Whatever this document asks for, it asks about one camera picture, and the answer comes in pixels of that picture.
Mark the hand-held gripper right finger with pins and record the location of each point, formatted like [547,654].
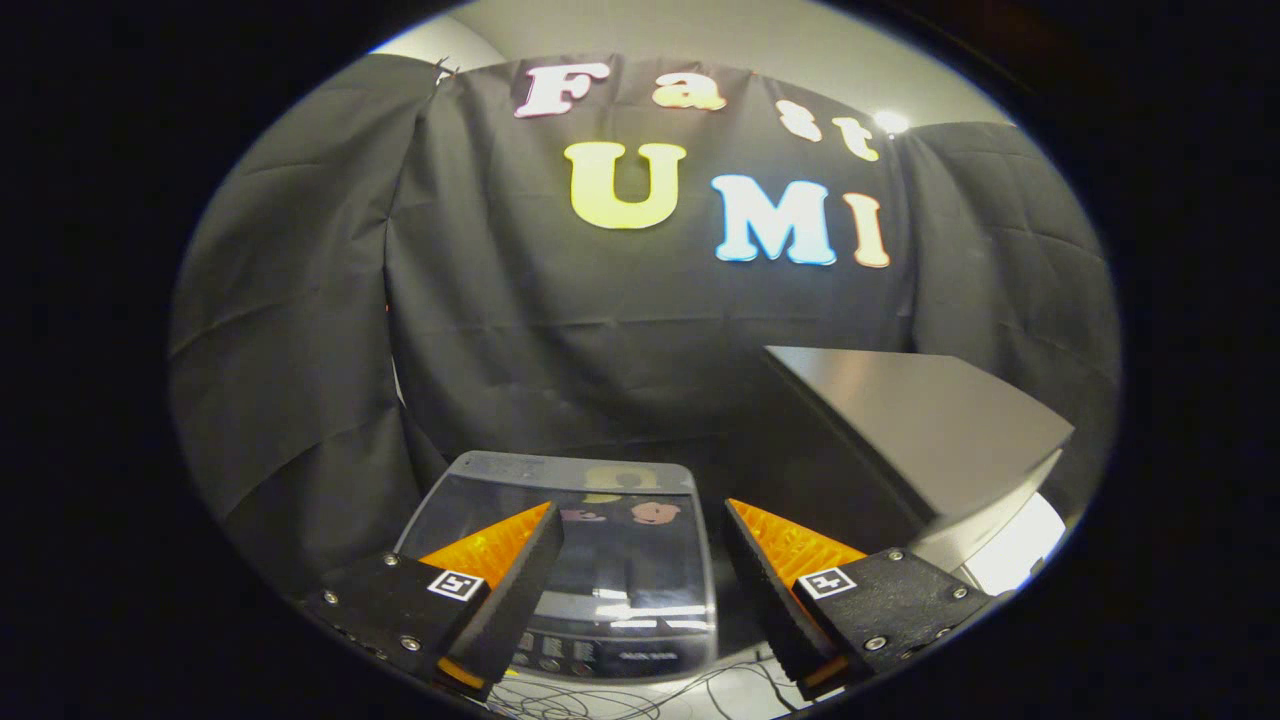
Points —
[765,600]

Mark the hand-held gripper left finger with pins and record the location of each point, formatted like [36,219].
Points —
[515,600]

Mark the transparent washing machine lid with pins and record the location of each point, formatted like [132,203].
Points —
[620,560]

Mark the beige cabinet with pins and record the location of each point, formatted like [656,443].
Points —
[920,420]

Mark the white paper sheet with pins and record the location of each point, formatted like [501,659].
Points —
[1020,545]

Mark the ceiling light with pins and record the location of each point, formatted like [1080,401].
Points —
[890,122]

